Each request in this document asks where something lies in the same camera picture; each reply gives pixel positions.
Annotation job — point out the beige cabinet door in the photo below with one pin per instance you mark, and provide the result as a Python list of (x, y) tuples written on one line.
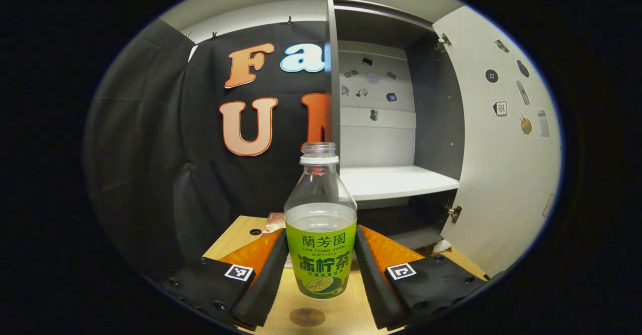
[(491, 174)]

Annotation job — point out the metal cabinet door hinge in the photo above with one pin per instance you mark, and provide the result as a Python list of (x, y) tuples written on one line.
[(454, 212), (443, 40)]

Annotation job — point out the row of black cloth clips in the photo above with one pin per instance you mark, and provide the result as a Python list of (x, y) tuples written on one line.
[(289, 21)]

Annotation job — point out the black backdrop cloth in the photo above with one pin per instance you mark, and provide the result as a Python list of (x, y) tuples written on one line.
[(150, 149)]

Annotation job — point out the white cabinet shelf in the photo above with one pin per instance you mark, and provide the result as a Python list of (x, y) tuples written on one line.
[(396, 180)]

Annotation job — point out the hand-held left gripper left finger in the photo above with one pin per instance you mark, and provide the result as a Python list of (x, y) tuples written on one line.
[(268, 285)]

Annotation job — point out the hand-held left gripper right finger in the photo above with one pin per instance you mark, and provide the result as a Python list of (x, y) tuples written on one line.
[(371, 285)]

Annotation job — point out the small white object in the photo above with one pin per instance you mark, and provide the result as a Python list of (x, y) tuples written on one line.
[(442, 246)]

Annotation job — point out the clear bottle with green label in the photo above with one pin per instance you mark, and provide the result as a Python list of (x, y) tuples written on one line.
[(321, 255)]

